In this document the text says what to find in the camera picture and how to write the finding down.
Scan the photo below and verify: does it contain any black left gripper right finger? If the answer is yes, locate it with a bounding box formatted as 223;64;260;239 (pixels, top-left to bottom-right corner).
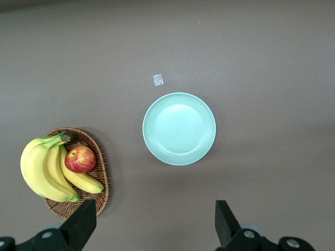
215;200;278;251

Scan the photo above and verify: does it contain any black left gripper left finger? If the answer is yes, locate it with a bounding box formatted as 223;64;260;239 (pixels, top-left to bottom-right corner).
15;199;97;251

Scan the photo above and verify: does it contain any light green round plate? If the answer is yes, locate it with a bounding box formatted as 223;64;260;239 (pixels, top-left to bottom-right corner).
142;92;217;166

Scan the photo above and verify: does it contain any brown wicker basket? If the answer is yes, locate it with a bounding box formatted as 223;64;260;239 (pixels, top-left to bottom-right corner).
41;127;109;220

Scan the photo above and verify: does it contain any red yellow apple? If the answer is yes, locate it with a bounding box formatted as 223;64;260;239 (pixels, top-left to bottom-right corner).
64;145;97;174

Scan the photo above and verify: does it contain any yellow banana bunch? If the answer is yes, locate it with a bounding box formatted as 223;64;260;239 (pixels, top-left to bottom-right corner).
20;132;105;203

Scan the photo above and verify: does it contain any brown table cover mat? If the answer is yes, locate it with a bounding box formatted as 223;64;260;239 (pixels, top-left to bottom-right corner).
0;0;335;251

